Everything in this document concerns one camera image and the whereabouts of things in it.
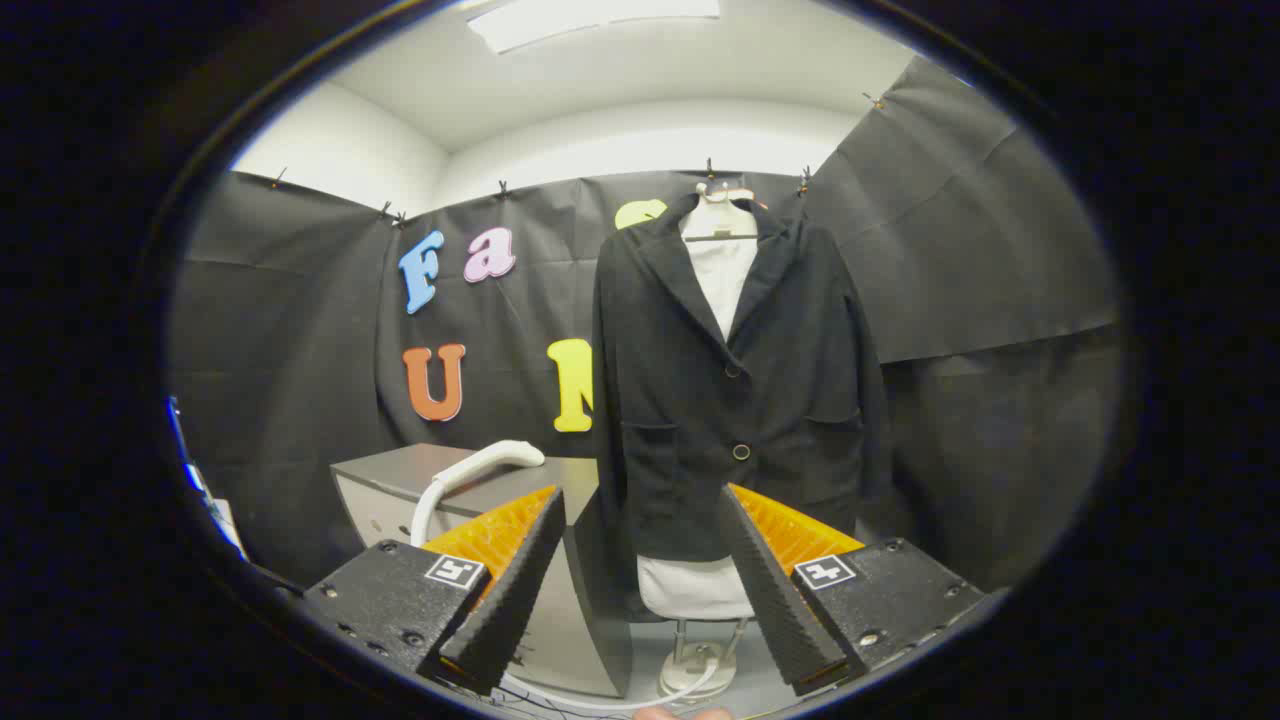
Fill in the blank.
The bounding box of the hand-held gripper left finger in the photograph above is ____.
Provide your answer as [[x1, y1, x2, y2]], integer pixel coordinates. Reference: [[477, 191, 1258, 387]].
[[300, 485, 568, 698]]

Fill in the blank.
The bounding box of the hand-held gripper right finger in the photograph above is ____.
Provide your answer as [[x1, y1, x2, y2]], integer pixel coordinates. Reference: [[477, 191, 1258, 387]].
[[717, 483, 1003, 698]]

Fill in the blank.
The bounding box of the black jacket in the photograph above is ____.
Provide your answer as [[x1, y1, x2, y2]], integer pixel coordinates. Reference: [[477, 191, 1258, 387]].
[[592, 192, 891, 564]]

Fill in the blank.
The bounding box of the grey cabinet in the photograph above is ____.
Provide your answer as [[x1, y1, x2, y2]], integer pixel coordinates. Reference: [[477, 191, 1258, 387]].
[[330, 443, 634, 700]]

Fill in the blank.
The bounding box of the metal mannequin stand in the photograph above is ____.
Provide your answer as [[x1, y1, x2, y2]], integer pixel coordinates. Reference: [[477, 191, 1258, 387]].
[[657, 618, 747, 701]]

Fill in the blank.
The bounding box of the white mannequin torso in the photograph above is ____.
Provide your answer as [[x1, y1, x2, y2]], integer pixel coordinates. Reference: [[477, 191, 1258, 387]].
[[637, 183, 761, 622]]

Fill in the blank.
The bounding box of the black backdrop cloth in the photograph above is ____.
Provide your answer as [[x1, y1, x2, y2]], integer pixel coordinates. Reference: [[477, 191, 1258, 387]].
[[168, 55, 1123, 593]]

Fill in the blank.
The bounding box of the ceiling light panel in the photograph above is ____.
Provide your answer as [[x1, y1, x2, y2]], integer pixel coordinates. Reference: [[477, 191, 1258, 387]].
[[465, 0, 722, 55]]

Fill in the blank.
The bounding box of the white steamer hose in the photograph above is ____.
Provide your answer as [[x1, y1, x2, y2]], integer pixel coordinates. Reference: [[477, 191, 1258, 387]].
[[498, 660, 723, 714]]

